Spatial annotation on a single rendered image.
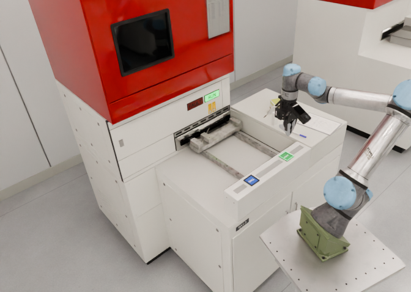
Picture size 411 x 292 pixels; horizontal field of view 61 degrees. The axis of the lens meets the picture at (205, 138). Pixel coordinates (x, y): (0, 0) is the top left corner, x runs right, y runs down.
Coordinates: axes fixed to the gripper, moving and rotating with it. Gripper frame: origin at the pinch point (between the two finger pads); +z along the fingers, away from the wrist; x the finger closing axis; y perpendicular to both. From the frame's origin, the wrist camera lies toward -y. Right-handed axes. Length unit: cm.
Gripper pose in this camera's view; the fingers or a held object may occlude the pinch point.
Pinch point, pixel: (289, 134)
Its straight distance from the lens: 174.8
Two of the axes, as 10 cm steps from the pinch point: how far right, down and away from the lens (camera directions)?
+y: -6.5, -4.1, 6.4
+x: -7.6, 4.2, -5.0
